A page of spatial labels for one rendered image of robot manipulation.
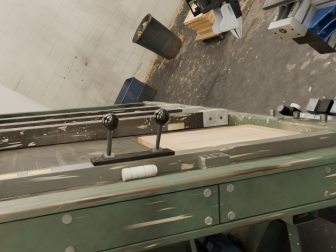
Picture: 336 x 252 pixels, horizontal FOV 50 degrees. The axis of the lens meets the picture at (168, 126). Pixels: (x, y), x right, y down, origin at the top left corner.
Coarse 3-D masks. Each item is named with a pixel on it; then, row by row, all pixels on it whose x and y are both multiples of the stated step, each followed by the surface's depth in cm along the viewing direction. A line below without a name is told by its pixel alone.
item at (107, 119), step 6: (108, 114) 78; (114, 114) 79; (102, 120) 78; (108, 120) 78; (114, 120) 78; (108, 126) 78; (114, 126) 78; (108, 132) 81; (108, 138) 82; (108, 144) 82; (108, 150) 83; (102, 156) 85; (108, 156) 84; (114, 156) 85
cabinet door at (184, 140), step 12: (180, 132) 138; (192, 132) 137; (204, 132) 137; (216, 132) 135; (228, 132) 134; (240, 132) 132; (252, 132) 131; (264, 132) 129; (276, 132) 126; (288, 132) 125; (144, 144) 126; (168, 144) 115; (180, 144) 115; (192, 144) 114; (204, 144) 113; (216, 144) 112
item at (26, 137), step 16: (192, 112) 159; (208, 112) 162; (224, 112) 165; (16, 128) 137; (32, 128) 135; (48, 128) 137; (64, 128) 140; (80, 128) 142; (96, 128) 144; (128, 128) 149; (144, 128) 152; (0, 144) 132; (16, 144) 134; (32, 144) 136; (48, 144) 138
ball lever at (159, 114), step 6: (162, 108) 83; (156, 114) 82; (162, 114) 82; (168, 114) 83; (156, 120) 83; (162, 120) 82; (168, 120) 83; (156, 138) 87; (156, 144) 88; (150, 150) 90; (156, 150) 89
